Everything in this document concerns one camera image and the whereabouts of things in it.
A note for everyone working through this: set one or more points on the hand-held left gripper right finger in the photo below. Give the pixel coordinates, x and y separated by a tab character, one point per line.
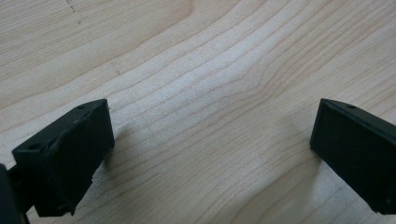
355	146

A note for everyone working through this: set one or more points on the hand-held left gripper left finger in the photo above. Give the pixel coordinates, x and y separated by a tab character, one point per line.
70	154

